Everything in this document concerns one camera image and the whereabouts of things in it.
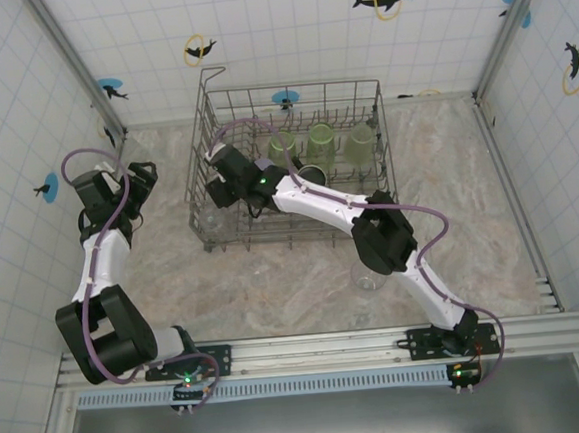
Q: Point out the clear glass cup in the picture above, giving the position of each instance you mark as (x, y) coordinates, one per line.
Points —
(209, 220)
(370, 283)

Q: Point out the frosted pale green cup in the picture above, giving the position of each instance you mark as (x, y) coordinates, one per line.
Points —
(361, 145)

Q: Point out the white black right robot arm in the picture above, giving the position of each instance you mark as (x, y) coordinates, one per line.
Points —
(318, 201)

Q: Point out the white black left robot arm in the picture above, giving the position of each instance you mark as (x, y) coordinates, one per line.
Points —
(102, 261)

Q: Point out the seal blue circle sticker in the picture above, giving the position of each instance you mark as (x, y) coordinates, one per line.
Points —
(52, 187)

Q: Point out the left controller board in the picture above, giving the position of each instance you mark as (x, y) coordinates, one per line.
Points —
(188, 392)

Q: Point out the controller board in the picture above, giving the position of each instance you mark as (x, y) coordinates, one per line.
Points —
(465, 374)
(188, 392)

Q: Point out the right controller board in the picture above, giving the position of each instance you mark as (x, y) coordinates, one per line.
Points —
(465, 374)

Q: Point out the aluminium left corner post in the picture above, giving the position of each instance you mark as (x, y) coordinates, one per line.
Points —
(77, 67)

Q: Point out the aluminium corner post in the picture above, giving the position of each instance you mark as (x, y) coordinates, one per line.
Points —
(506, 34)
(77, 67)

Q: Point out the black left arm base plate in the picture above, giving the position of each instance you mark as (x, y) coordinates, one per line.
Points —
(220, 357)

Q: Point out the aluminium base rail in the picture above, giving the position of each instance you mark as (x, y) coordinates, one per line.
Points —
(305, 350)

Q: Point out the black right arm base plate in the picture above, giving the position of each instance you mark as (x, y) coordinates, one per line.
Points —
(415, 342)

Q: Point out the aluminium side rail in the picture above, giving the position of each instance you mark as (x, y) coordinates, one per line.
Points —
(490, 125)

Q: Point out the aluminium right corner post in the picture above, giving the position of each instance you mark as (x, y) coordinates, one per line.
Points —
(506, 34)

